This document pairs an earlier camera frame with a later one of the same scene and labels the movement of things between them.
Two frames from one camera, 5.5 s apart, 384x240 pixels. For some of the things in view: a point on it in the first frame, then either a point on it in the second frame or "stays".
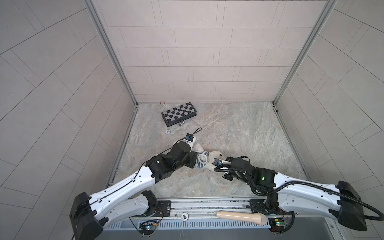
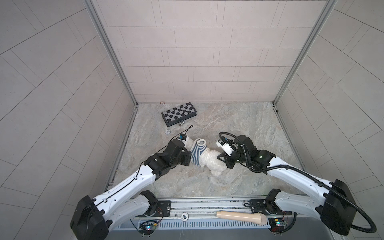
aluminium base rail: [204, 209] stays
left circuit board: [147, 227] stays
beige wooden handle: [255, 217] stays
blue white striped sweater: [198, 163] to [198, 146]
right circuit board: [277, 225] stays
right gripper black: [225, 176] to [229, 164]
